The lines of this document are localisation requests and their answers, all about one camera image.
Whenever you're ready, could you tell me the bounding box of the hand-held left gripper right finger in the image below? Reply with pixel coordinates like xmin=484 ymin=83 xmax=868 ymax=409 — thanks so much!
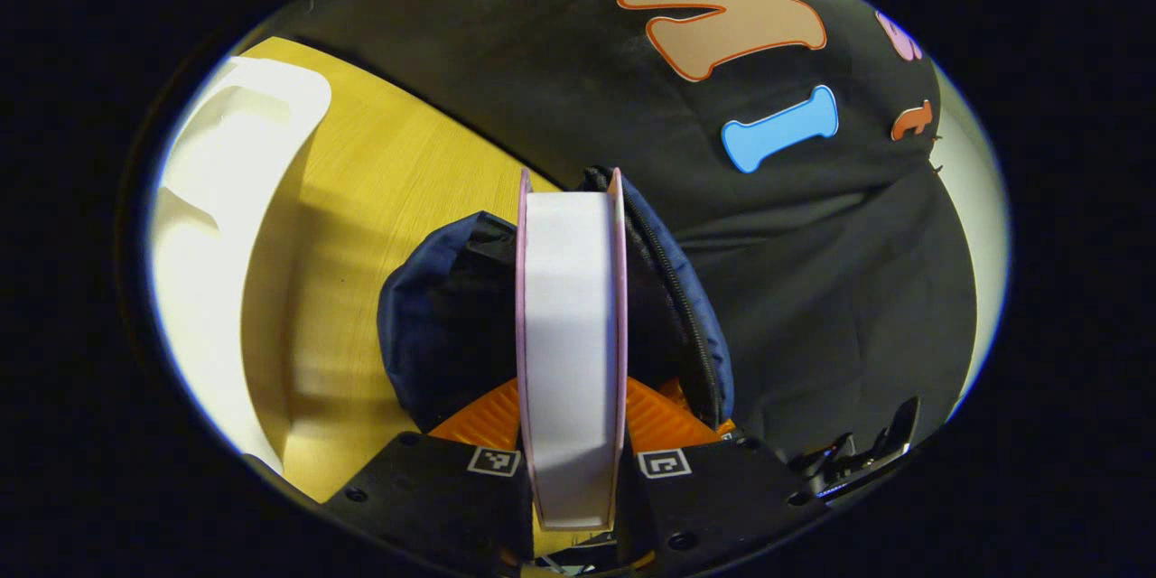
xmin=617 ymin=375 xmax=832 ymax=578

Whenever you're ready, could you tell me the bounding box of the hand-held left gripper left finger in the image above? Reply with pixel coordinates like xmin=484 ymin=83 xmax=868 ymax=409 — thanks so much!
xmin=321 ymin=377 xmax=536 ymax=578

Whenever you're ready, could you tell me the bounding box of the blue schoolbag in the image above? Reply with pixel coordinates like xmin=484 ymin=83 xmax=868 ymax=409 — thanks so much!
xmin=377 ymin=165 xmax=735 ymax=434

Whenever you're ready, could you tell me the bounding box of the pink book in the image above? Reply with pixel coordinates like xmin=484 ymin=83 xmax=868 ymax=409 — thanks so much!
xmin=515 ymin=167 xmax=629 ymax=531

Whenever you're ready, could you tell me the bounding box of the white bookshelf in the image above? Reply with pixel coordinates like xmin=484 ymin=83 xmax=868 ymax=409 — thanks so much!
xmin=149 ymin=56 xmax=333 ymax=475

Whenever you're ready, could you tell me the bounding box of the black backdrop cloth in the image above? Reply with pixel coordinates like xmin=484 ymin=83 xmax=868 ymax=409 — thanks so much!
xmin=235 ymin=0 xmax=981 ymax=471

